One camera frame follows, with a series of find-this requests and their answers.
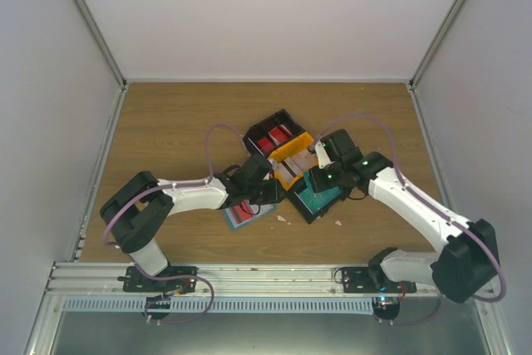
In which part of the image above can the grey slotted cable duct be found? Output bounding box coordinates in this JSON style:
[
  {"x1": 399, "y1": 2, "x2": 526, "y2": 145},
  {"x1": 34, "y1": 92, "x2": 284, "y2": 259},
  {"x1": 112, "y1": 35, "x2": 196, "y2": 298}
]
[{"x1": 63, "y1": 296, "x2": 373, "y2": 315}]

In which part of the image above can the aluminium frame post right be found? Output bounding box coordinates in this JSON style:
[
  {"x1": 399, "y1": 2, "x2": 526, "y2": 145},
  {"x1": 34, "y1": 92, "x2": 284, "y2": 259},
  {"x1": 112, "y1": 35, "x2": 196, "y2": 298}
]
[{"x1": 407, "y1": 0, "x2": 469, "y2": 91}]

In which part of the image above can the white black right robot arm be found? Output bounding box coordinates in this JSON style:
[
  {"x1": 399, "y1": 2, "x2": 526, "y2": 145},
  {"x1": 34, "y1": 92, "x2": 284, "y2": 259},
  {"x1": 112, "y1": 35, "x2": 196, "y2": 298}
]
[{"x1": 309, "y1": 129, "x2": 506, "y2": 303}]

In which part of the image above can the aluminium frame post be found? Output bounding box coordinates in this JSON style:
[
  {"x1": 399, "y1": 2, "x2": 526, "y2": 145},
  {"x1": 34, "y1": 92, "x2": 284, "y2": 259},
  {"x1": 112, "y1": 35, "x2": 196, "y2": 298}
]
[
  {"x1": 72, "y1": 0, "x2": 127, "y2": 91},
  {"x1": 407, "y1": 0, "x2": 469, "y2": 91}
]

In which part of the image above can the orange bin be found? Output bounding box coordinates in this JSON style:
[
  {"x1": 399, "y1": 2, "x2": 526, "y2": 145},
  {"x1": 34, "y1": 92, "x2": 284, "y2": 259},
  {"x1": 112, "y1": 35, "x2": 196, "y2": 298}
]
[{"x1": 268, "y1": 132, "x2": 318, "y2": 191}]

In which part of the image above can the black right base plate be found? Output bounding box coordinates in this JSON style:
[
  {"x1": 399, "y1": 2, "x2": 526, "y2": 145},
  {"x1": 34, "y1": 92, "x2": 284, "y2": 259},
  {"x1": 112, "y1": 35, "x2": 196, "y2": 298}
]
[{"x1": 332, "y1": 266, "x2": 417, "y2": 294}]

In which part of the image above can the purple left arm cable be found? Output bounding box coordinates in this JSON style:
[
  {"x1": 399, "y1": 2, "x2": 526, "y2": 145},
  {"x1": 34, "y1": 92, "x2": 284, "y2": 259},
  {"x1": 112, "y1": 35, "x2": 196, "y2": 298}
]
[{"x1": 101, "y1": 122, "x2": 246, "y2": 248}]

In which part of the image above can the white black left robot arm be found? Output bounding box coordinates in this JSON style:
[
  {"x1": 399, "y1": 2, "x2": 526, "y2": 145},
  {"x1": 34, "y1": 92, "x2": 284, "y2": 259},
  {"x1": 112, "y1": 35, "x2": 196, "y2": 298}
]
[{"x1": 100, "y1": 155, "x2": 286, "y2": 292}]

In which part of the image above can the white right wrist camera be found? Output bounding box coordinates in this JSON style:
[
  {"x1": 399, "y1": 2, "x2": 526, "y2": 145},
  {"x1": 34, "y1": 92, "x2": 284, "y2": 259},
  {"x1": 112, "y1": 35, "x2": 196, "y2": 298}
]
[{"x1": 308, "y1": 141, "x2": 332, "y2": 170}]

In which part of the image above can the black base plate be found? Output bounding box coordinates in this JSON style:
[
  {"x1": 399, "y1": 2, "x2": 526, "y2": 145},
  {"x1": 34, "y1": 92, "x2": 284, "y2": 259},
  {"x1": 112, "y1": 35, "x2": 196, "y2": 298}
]
[
  {"x1": 332, "y1": 266, "x2": 417, "y2": 294},
  {"x1": 117, "y1": 265, "x2": 198, "y2": 297}
]

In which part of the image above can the white pink card stack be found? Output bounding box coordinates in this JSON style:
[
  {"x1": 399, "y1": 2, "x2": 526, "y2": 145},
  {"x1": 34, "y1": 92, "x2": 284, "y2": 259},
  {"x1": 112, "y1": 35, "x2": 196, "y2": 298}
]
[{"x1": 277, "y1": 150, "x2": 317, "y2": 181}]

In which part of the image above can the black bin near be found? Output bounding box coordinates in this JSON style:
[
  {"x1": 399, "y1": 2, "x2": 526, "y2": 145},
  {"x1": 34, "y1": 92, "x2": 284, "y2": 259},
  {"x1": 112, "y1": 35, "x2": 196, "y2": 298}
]
[{"x1": 287, "y1": 172, "x2": 348, "y2": 224}]

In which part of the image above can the aluminium front rail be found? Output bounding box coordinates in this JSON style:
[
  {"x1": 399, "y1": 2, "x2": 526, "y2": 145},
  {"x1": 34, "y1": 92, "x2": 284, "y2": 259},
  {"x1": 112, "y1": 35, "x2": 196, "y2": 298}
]
[{"x1": 45, "y1": 262, "x2": 441, "y2": 294}]

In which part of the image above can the red credit card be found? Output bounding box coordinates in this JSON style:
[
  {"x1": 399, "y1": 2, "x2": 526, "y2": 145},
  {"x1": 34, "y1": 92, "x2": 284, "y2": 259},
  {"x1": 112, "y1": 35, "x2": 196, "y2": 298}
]
[{"x1": 229, "y1": 202, "x2": 254, "y2": 227}]

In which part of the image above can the blue card holder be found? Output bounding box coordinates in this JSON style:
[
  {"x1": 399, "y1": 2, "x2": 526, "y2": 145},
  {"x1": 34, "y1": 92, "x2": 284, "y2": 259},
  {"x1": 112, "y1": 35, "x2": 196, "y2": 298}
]
[{"x1": 220, "y1": 200, "x2": 277, "y2": 230}]

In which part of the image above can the aluminium frame post left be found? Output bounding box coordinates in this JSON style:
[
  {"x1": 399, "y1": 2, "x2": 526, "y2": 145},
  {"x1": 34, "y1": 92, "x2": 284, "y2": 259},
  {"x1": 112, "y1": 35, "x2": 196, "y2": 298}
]
[{"x1": 72, "y1": 0, "x2": 127, "y2": 91}]

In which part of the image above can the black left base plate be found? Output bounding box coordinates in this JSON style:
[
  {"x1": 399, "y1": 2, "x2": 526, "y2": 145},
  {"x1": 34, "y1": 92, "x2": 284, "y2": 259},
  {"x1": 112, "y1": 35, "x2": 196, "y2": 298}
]
[{"x1": 117, "y1": 265, "x2": 198, "y2": 297}]

